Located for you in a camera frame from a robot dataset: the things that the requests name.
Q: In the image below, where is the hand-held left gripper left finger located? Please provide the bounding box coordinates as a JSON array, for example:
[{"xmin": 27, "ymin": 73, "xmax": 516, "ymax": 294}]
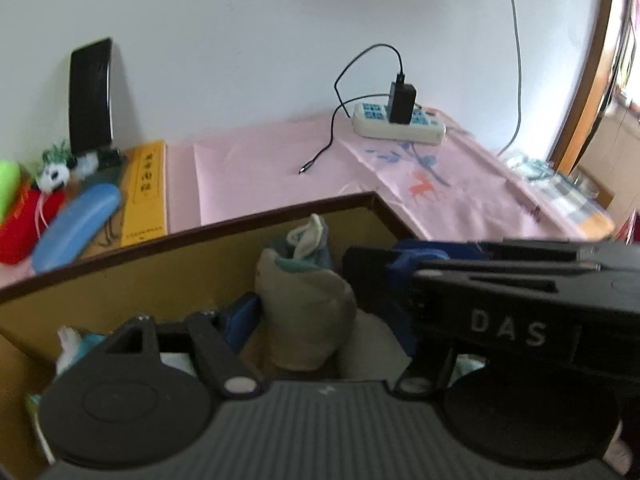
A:
[{"xmin": 105, "ymin": 291, "xmax": 265, "ymax": 401}]

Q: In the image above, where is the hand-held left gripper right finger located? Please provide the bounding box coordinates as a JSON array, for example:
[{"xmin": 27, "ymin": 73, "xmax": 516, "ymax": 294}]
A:
[{"xmin": 385, "ymin": 305, "xmax": 458, "ymax": 397}]

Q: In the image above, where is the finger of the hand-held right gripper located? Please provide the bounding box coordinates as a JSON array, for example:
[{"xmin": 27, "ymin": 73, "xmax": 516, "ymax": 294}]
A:
[
  {"xmin": 394, "ymin": 239, "xmax": 601, "ymax": 264},
  {"xmin": 344, "ymin": 246, "xmax": 601, "ymax": 311}
]

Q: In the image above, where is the brown cardboard box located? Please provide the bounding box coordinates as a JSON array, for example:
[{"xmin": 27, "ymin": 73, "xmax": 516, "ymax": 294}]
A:
[{"xmin": 0, "ymin": 191, "xmax": 426, "ymax": 480}]

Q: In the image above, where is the red box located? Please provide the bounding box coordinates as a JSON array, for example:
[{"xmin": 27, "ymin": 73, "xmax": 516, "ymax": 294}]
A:
[{"xmin": 617, "ymin": 207, "xmax": 640, "ymax": 245}]

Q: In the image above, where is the striped folded cloth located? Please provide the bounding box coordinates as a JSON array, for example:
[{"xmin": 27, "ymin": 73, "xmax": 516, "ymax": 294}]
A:
[{"xmin": 540, "ymin": 170, "xmax": 616, "ymax": 241}]

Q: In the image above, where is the clear plastic bag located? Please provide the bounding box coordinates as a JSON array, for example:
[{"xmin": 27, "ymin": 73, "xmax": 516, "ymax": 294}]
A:
[{"xmin": 505, "ymin": 152, "xmax": 561, "ymax": 186}]

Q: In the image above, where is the white power strip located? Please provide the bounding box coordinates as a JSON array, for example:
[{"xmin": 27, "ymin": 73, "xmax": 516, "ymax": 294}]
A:
[{"xmin": 352, "ymin": 102, "xmax": 447, "ymax": 146}]

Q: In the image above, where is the pink printed bedsheet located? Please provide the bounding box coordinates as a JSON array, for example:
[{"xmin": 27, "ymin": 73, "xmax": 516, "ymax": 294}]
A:
[{"xmin": 0, "ymin": 112, "xmax": 586, "ymax": 291}]

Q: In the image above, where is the black charger adapter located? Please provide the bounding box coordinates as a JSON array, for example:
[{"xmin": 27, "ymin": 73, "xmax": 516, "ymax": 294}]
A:
[{"xmin": 389, "ymin": 74, "xmax": 417, "ymax": 125}]

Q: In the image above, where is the yellow book box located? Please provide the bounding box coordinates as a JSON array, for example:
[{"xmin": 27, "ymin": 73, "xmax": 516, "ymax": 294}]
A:
[{"xmin": 120, "ymin": 141, "xmax": 168, "ymax": 248}]

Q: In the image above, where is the teal white plush toy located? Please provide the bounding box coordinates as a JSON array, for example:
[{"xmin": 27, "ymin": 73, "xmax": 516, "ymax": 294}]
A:
[{"xmin": 55, "ymin": 327, "xmax": 108, "ymax": 376}]

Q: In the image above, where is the blue glasses case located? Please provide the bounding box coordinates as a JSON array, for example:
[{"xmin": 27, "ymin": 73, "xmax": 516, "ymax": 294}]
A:
[{"xmin": 31, "ymin": 183, "xmax": 123, "ymax": 275}]

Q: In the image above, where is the panda plush toy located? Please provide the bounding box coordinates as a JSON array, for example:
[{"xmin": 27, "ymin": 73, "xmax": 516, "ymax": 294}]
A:
[{"xmin": 35, "ymin": 141, "xmax": 98, "ymax": 193}]

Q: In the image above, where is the red fabric pouch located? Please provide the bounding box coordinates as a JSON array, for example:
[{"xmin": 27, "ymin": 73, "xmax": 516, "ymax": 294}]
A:
[{"xmin": 0, "ymin": 187, "xmax": 68, "ymax": 266}]

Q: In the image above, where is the neon green plush toy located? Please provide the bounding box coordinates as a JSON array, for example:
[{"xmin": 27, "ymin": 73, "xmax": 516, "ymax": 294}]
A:
[{"xmin": 0, "ymin": 160, "xmax": 22, "ymax": 223}]

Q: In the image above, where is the black phone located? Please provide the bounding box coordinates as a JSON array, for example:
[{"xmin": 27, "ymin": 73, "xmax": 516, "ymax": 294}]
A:
[{"xmin": 68, "ymin": 37, "xmax": 115, "ymax": 157}]

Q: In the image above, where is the black charger cable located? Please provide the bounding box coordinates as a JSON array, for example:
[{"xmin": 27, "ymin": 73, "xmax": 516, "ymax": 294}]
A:
[{"xmin": 298, "ymin": 44, "xmax": 403, "ymax": 176}]

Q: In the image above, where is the grey power cable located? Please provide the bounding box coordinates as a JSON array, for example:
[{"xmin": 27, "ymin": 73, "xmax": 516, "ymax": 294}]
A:
[{"xmin": 495, "ymin": 0, "xmax": 523, "ymax": 158}]

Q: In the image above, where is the wooden door frame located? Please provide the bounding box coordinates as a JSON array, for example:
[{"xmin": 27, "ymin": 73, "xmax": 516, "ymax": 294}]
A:
[{"xmin": 547, "ymin": 0, "xmax": 621, "ymax": 176}]

